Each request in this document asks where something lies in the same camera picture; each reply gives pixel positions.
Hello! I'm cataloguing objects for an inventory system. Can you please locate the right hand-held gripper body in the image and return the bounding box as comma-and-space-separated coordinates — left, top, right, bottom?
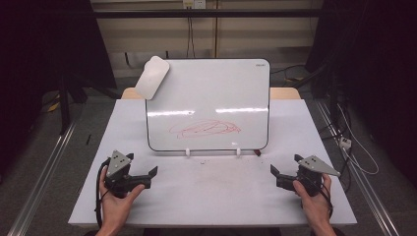
275, 154, 341, 198

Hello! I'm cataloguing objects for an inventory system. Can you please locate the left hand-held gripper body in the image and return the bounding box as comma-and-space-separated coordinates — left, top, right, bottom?
103, 149, 152, 199

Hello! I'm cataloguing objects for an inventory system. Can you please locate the white whiteboard eraser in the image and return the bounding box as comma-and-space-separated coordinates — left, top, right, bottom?
134, 55, 171, 101

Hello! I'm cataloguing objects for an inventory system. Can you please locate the white whiteboard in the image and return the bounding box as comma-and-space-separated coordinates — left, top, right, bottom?
145, 58, 271, 152

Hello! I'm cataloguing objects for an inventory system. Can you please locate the person's right hand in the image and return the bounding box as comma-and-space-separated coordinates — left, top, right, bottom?
292, 173, 334, 228

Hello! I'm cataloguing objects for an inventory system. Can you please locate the person's left hand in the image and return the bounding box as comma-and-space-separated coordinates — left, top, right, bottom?
98, 166, 146, 228

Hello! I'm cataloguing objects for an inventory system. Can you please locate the wooden table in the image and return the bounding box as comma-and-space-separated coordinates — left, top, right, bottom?
121, 87, 302, 101

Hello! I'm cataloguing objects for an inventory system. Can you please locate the black metal stand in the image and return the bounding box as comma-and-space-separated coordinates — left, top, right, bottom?
58, 73, 116, 136

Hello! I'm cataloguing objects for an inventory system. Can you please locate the black horizontal bar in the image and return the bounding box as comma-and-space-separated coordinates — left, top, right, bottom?
92, 9, 324, 19

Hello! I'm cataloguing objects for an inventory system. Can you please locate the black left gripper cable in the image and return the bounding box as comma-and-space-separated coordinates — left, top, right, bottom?
94, 157, 111, 229

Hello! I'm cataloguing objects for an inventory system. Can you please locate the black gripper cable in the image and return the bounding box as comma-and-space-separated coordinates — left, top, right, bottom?
300, 176, 334, 219
94, 157, 111, 229

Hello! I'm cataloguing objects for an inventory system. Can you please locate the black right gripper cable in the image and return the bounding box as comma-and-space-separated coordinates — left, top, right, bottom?
300, 176, 334, 219

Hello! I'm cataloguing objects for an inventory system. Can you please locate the aluminium floor rail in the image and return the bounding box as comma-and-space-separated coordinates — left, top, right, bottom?
315, 100, 400, 236
6, 121, 79, 236

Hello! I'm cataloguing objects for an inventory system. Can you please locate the white cable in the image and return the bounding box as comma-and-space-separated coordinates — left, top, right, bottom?
337, 103, 380, 176

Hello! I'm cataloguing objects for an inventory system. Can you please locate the black floor cable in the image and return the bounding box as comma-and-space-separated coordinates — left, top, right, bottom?
270, 64, 307, 83

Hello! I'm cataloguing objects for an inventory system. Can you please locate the black hanging cable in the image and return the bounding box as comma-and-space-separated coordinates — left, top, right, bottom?
186, 16, 195, 59

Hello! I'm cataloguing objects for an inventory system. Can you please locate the white wall socket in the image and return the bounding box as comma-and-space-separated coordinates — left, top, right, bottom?
182, 0, 207, 10

